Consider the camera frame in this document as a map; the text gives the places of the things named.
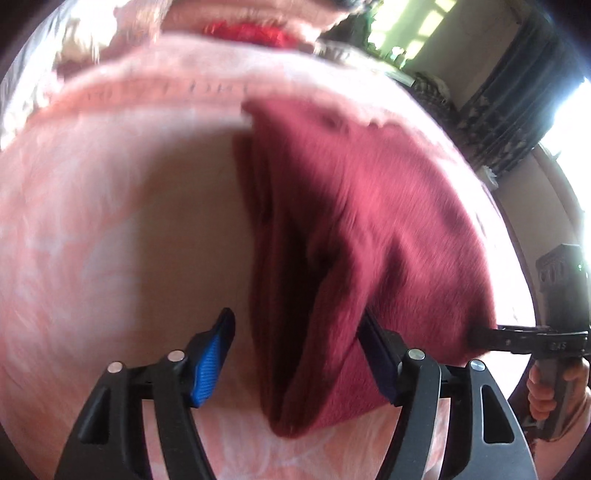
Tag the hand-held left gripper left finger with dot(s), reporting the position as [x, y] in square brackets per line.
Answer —
[214, 360]

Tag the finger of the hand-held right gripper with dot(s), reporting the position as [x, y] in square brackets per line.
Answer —
[503, 339]

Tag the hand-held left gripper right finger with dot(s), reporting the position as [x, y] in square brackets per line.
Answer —
[381, 360]

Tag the dark red knit sweater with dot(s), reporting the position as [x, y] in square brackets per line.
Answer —
[369, 207]

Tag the person's right hand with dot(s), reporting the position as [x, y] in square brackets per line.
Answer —
[540, 392]

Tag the pink printed blanket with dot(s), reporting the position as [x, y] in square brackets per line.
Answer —
[115, 230]

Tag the dark patterned curtain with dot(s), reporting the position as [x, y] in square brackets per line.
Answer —
[508, 106]

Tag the dark checked clothing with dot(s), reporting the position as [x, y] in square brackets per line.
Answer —
[431, 90]

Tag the red patterned pouch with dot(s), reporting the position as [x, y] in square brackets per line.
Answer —
[249, 32]

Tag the folded pink fleece blanket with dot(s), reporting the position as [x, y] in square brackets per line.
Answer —
[240, 9]

